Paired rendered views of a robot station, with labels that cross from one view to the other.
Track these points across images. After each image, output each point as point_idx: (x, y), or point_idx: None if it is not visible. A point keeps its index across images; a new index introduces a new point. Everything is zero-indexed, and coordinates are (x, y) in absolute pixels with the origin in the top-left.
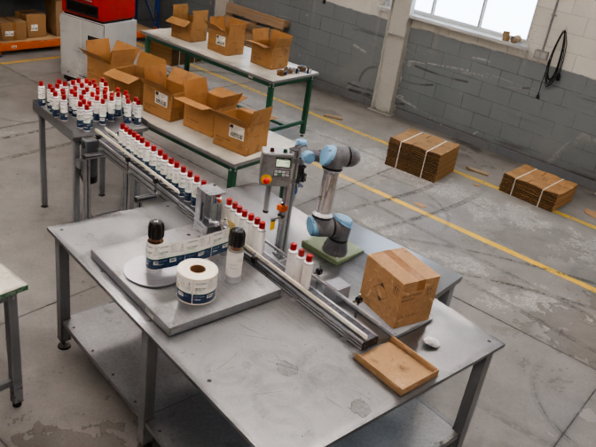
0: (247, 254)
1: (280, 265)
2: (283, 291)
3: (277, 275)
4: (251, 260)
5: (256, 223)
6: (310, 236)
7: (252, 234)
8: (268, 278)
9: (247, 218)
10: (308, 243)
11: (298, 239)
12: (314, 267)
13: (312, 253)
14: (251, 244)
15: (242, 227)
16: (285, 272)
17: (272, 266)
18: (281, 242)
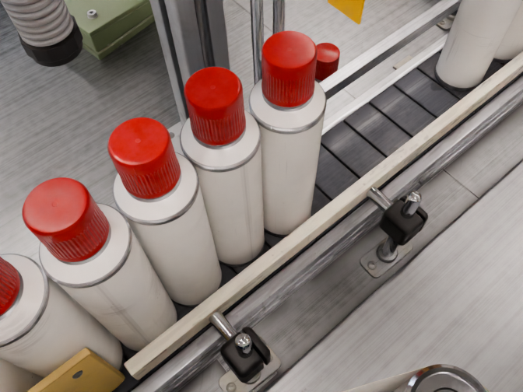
0: (294, 272)
1: (370, 107)
2: (512, 118)
3: (468, 120)
4: (411, 237)
5: (243, 117)
6: (4, 29)
7: (250, 201)
8: (433, 180)
9: (112, 208)
10: (116, 15)
11: (28, 70)
12: (271, 19)
13: (154, 23)
14: (255, 236)
15: (149, 279)
16: (478, 74)
17: (451, 124)
18: (229, 69)
